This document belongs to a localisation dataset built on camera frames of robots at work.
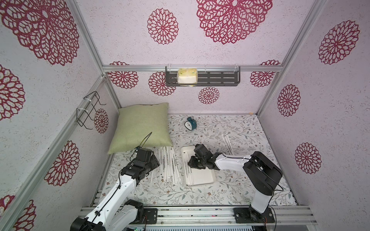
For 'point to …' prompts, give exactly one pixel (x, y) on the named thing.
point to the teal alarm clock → (191, 123)
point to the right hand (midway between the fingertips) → (187, 162)
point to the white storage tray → (201, 176)
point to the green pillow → (144, 126)
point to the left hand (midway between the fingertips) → (153, 162)
